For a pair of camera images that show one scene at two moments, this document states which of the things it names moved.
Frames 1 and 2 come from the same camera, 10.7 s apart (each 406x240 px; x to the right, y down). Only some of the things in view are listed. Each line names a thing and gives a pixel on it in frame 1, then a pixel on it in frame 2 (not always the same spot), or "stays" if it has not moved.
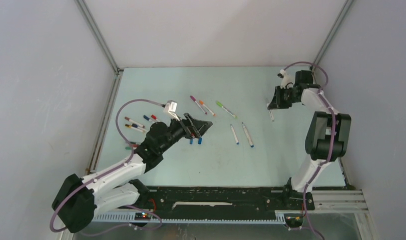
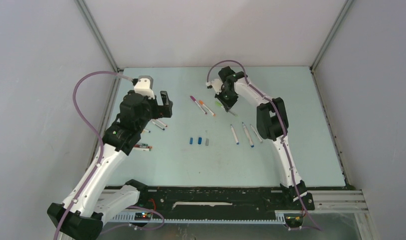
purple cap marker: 193,99 stays
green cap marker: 219,104 stays
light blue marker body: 235,134 stays
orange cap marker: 201,102 stays
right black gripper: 276,102 -> 228,104
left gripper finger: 202,126 -> 166,101
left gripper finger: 201,129 -> 164,111
